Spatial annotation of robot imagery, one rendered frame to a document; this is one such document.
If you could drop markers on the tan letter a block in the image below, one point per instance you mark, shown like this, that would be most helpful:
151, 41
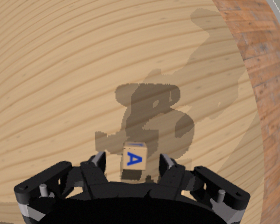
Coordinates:
134, 156

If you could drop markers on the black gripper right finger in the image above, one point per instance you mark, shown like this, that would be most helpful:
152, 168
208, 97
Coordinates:
226, 199

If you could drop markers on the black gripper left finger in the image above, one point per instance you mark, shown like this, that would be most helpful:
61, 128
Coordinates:
37, 194

